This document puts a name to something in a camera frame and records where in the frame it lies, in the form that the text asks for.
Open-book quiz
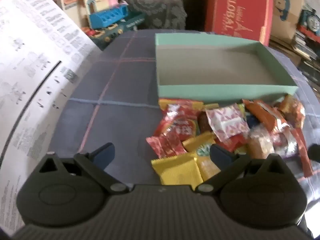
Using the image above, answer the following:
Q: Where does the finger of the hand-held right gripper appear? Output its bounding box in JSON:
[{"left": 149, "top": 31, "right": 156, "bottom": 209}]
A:
[{"left": 307, "top": 144, "right": 320, "bottom": 161}]

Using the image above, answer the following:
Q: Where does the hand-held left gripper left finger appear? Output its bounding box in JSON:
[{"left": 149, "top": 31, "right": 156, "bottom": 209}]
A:
[{"left": 37, "top": 142, "right": 127, "bottom": 195}]

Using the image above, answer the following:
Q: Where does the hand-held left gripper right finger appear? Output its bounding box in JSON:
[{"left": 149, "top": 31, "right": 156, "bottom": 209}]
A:
[{"left": 195, "top": 144, "right": 288, "bottom": 195}]

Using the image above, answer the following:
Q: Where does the red sausage stick packet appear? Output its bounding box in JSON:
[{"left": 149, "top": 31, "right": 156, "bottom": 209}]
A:
[{"left": 291, "top": 127, "right": 313, "bottom": 178}]

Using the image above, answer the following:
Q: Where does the yellow green-label snack packet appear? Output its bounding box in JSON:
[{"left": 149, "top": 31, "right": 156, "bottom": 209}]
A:
[{"left": 182, "top": 132, "right": 218, "bottom": 158}]

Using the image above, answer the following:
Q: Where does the pink white patterned packet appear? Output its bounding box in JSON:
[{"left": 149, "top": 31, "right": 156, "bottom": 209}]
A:
[{"left": 205, "top": 104, "right": 250, "bottom": 143}]

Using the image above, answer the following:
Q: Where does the clear biscuit packet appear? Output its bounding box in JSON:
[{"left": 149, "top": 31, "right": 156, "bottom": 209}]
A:
[{"left": 246, "top": 127, "right": 275, "bottom": 160}]

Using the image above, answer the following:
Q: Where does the plain yellow snack packet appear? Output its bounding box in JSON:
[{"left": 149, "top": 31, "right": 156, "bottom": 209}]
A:
[{"left": 151, "top": 152, "right": 204, "bottom": 190}]

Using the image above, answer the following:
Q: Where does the small red snack packet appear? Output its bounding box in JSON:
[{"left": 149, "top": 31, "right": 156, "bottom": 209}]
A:
[
  {"left": 162, "top": 130, "right": 187, "bottom": 156},
  {"left": 146, "top": 136, "right": 172, "bottom": 159}
]

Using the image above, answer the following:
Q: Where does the yellow red-logo snack packet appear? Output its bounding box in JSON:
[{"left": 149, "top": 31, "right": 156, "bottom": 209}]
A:
[{"left": 159, "top": 99, "right": 219, "bottom": 111}]

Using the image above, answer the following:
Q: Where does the mint green cardboard box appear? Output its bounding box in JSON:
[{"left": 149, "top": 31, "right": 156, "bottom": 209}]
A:
[{"left": 155, "top": 32, "right": 299, "bottom": 99}]

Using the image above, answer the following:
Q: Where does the orange yellow snack packet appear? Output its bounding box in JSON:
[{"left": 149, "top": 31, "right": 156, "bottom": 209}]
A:
[{"left": 196, "top": 156, "right": 222, "bottom": 182}]

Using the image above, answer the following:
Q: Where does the brown chocolate packet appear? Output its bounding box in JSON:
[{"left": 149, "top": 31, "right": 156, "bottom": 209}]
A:
[{"left": 197, "top": 111, "right": 213, "bottom": 133}]

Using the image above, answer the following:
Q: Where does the stack of dark media cases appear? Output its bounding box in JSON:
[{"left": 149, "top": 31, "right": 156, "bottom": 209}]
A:
[{"left": 270, "top": 27, "right": 320, "bottom": 85}]

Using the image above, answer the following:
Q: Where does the white printed instruction sheet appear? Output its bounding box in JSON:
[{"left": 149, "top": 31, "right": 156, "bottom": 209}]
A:
[{"left": 0, "top": 0, "right": 102, "bottom": 235}]

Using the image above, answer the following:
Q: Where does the teal toy box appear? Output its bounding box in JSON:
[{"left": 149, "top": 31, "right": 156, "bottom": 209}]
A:
[{"left": 90, "top": 12, "right": 147, "bottom": 51}]

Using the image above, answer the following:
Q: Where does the train picture book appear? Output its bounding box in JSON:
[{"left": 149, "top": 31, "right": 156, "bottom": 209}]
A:
[{"left": 297, "top": 9, "right": 320, "bottom": 38}]

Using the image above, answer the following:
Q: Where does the cardboard box blue print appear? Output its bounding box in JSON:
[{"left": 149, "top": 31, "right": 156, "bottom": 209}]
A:
[{"left": 271, "top": 0, "right": 310, "bottom": 43}]

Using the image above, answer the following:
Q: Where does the red gift box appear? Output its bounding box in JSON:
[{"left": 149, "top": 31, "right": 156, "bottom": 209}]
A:
[{"left": 205, "top": 0, "right": 274, "bottom": 47}]

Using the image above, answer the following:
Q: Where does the grey lace cloth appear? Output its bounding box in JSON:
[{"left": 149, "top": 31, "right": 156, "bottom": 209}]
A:
[{"left": 124, "top": 0, "right": 188, "bottom": 30}]

